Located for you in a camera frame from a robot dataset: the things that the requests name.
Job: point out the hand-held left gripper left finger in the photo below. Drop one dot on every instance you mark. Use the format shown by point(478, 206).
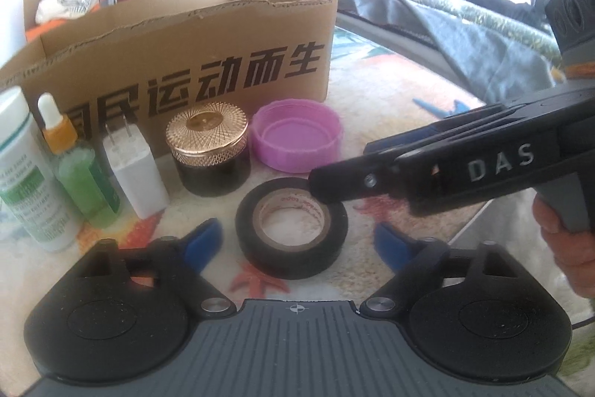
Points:
point(200, 243)

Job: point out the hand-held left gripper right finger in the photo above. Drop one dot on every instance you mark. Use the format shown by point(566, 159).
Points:
point(395, 246)

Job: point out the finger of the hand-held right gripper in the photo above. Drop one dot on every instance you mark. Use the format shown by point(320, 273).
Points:
point(465, 122)
point(353, 183)

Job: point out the black tape roll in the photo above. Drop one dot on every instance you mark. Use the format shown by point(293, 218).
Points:
point(246, 234)

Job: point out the white charger plug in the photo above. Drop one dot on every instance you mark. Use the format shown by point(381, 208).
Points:
point(135, 178)

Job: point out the brown cardboard box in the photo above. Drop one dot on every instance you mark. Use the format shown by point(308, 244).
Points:
point(209, 34)

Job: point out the person's right hand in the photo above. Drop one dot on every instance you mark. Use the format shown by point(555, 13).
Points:
point(576, 262)

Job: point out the pink plastic lid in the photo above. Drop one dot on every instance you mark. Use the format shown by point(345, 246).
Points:
point(297, 141)

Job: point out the grey blanket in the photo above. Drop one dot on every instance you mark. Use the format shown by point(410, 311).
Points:
point(441, 34)

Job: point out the black jar gold lid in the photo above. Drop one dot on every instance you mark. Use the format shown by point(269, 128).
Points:
point(209, 132)

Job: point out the dark cloth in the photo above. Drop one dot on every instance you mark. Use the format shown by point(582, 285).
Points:
point(502, 6)

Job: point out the green dropper bottle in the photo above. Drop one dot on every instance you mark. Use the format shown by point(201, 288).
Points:
point(88, 187)

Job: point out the white bottle green label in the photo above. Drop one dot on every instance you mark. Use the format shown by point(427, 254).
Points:
point(32, 192)

